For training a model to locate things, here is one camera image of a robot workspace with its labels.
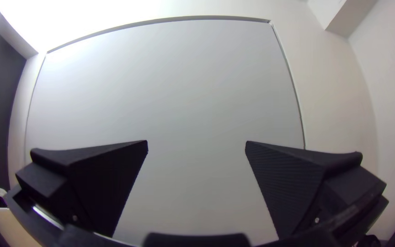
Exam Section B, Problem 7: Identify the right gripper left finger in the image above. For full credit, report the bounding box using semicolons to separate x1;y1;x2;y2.
15;140;149;238

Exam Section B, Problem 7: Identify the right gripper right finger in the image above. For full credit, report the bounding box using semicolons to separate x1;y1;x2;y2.
244;140;389;240

